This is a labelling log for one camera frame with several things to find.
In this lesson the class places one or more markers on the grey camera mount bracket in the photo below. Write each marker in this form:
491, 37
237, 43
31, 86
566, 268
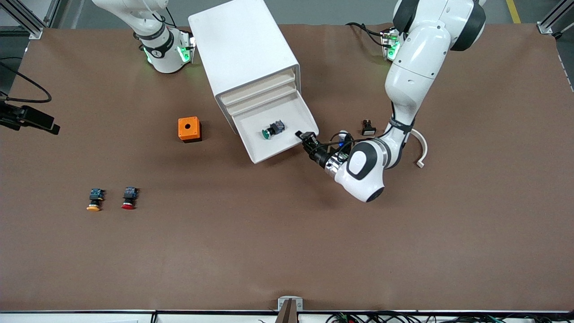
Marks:
290, 307

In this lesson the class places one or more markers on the aluminium frame profile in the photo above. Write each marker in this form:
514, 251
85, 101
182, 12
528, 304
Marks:
27, 18
554, 20

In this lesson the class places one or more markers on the orange box with hole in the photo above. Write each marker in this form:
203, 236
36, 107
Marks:
188, 128

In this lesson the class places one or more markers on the red push button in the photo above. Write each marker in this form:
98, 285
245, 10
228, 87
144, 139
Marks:
129, 198

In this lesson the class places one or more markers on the black switch white face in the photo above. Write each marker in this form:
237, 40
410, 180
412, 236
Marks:
368, 128

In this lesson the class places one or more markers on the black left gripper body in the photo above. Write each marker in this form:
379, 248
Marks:
319, 156

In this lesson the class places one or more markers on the white curved plastic bracket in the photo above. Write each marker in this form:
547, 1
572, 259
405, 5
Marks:
423, 148

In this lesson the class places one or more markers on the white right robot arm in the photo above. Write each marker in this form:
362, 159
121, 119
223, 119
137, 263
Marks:
163, 58

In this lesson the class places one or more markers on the yellow push button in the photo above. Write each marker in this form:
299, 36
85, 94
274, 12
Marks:
94, 199

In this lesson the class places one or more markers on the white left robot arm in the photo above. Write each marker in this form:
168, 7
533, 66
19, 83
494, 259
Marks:
417, 67

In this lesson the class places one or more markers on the green push button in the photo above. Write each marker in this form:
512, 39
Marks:
272, 129

